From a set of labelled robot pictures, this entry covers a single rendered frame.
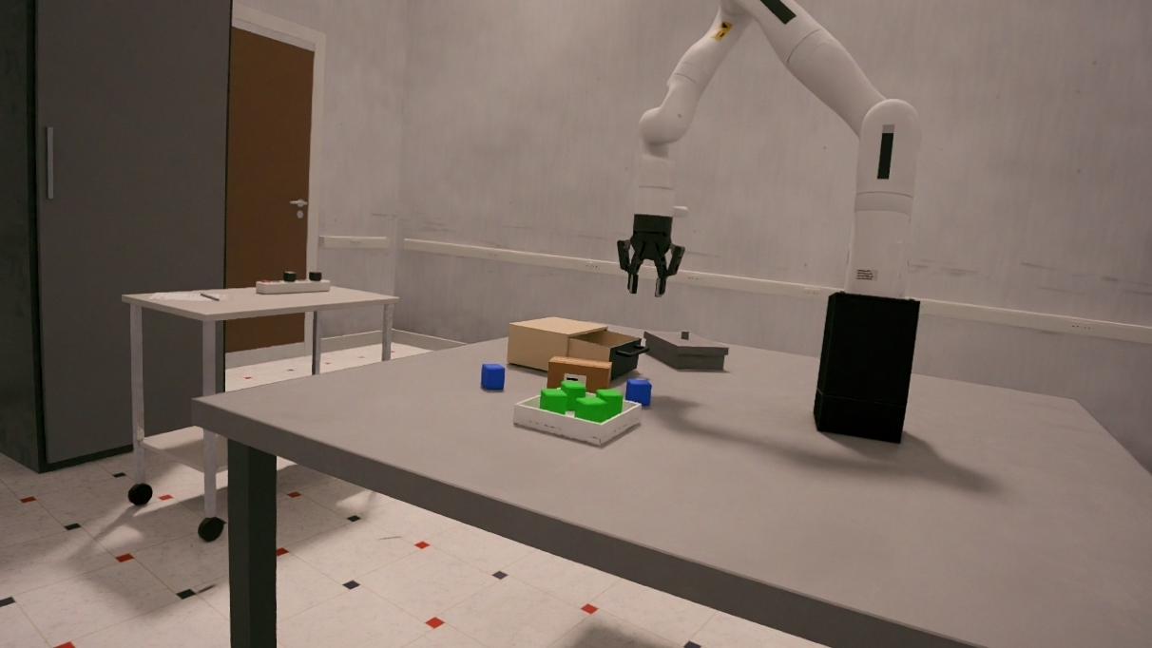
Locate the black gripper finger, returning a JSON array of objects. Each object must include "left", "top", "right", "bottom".
[
  {"left": 650, "top": 242, "right": 685, "bottom": 297},
  {"left": 617, "top": 239, "right": 644, "bottom": 294}
]

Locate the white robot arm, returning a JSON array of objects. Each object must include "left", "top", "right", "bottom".
[{"left": 634, "top": 0, "right": 922, "bottom": 297}]

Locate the green block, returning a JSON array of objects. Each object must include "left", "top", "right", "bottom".
[
  {"left": 539, "top": 389, "right": 567, "bottom": 415},
  {"left": 574, "top": 397, "right": 607, "bottom": 424},
  {"left": 596, "top": 390, "right": 624, "bottom": 420},
  {"left": 560, "top": 380, "right": 586, "bottom": 410}
]

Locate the small blue block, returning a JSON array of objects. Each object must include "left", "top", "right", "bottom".
[
  {"left": 626, "top": 379, "right": 652, "bottom": 406},
  {"left": 482, "top": 364, "right": 506, "bottom": 390}
]

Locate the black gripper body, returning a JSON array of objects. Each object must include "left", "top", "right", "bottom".
[{"left": 630, "top": 214, "right": 673, "bottom": 259}]

